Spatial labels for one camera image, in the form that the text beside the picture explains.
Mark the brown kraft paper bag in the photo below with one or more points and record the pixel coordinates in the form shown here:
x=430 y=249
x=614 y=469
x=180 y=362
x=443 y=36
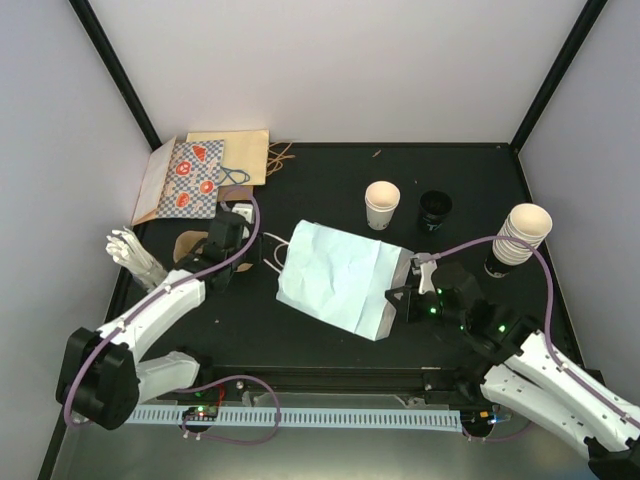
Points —
x=235 y=193

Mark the tall stack of paper cups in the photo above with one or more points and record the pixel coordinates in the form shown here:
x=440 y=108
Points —
x=524 y=229

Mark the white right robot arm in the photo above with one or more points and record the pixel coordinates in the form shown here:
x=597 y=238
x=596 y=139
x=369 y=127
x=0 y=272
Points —
x=524 y=372

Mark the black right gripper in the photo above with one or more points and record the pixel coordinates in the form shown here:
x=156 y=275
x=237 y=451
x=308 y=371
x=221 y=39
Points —
x=407 y=310

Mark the light blue paper bag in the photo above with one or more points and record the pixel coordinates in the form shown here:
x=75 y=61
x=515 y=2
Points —
x=340 y=278

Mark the light blue slotted cable duct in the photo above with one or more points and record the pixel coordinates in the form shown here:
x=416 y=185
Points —
x=387 y=419

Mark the small electronics board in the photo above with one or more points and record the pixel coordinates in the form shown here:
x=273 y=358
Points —
x=205 y=413

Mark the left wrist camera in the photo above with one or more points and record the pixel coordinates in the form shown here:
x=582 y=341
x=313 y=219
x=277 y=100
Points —
x=246 y=211

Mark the black paper cup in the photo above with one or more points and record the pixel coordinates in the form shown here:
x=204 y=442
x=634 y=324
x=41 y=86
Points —
x=434 y=208

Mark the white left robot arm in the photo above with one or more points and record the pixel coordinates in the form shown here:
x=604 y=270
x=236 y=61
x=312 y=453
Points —
x=105 y=375

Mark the blue checkered paper bag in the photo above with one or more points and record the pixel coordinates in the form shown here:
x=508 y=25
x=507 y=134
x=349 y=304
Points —
x=195 y=174

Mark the white orange-edged paper bag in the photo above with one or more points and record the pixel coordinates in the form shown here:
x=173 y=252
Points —
x=153 y=182

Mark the tan kraft paper bag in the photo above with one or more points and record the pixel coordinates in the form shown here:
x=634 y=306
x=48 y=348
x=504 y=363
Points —
x=249 y=157

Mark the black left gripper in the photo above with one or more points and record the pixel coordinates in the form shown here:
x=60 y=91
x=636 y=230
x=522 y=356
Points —
x=246 y=260

